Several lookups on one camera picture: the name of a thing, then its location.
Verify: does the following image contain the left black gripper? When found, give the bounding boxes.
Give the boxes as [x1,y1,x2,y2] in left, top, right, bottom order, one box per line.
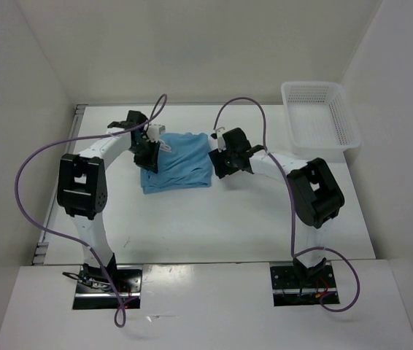
[128,138,161,174]

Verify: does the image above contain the light blue shorts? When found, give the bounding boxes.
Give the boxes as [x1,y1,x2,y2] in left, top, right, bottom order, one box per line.
[140,133,213,195]

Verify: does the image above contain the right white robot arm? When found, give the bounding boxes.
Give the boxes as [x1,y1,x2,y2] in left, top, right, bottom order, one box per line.
[209,128,345,287]

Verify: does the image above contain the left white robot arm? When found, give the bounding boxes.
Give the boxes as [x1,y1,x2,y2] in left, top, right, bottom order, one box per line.
[57,110,166,292]

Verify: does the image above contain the white plastic basket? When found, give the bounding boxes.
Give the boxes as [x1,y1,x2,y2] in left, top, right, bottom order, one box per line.
[281,81,361,158]

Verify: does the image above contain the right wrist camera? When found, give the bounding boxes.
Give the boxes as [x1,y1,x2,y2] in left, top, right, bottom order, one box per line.
[211,127,227,152]

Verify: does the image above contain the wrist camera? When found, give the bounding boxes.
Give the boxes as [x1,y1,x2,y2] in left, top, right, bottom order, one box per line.
[211,127,227,152]
[145,124,166,142]

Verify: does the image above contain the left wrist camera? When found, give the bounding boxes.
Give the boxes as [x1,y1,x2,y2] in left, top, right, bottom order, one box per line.
[145,124,166,142]

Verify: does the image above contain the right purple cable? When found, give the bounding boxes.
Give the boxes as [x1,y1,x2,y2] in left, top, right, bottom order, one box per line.
[213,96,360,314]

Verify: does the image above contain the purple cable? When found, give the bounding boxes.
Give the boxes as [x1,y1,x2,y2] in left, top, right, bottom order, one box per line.
[213,96,360,314]
[14,93,169,328]

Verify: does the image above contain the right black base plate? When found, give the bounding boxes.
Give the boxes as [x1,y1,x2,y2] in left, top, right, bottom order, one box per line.
[269,262,340,307]

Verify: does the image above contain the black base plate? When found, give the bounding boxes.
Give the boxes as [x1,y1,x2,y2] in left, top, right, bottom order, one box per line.
[269,262,340,307]
[63,265,143,310]

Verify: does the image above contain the aluminium table edge rail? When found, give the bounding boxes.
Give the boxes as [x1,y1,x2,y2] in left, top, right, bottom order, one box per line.
[31,104,87,265]

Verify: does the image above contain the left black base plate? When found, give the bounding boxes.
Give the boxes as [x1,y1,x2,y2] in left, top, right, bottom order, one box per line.
[63,265,143,310]

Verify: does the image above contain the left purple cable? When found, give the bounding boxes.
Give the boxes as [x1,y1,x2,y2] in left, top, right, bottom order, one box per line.
[14,93,169,328]

